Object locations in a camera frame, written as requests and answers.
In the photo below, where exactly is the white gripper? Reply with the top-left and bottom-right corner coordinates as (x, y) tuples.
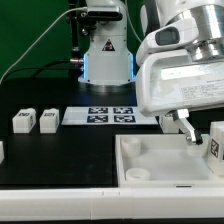
(136, 18), (224, 145)

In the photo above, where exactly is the white square table top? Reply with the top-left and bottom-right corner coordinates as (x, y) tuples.
(115, 134), (224, 188)

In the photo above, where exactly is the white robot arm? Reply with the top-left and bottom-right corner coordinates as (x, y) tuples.
(79, 0), (224, 144)

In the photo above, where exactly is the white sheet with markers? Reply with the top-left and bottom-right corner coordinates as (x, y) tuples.
(62, 106), (158, 125)

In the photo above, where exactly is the white block left edge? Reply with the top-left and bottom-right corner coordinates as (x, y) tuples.
(0, 141), (4, 164)

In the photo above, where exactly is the white front obstacle rail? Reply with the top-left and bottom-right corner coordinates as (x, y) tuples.
(0, 187), (224, 221)

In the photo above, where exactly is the black camera on mount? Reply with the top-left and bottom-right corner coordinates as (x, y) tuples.
(87, 11), (122, 21)

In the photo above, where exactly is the black cable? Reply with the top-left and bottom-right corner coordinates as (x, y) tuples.
(5, 59), (73, 79)

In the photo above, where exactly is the white cable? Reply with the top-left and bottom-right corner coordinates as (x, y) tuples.
(0, 6), (88, 84)

